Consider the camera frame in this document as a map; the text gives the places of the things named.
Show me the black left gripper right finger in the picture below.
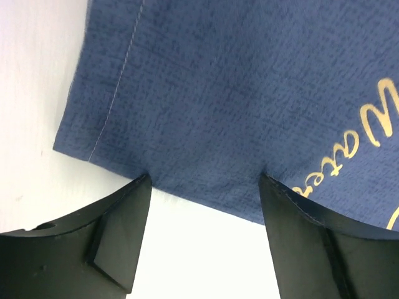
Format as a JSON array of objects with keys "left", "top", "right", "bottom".
[{"left": 259, "top": 174, "right": 398, "bottom": 299}]

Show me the blue cloth placemat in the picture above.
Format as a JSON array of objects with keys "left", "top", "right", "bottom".
[{"left": 54, "top": 1, "right": 398, "bottom": 230}]

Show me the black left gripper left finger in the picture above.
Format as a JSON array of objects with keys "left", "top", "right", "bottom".
[{"left": 1, "top": 175, "right": 152, "bottom": 299}]

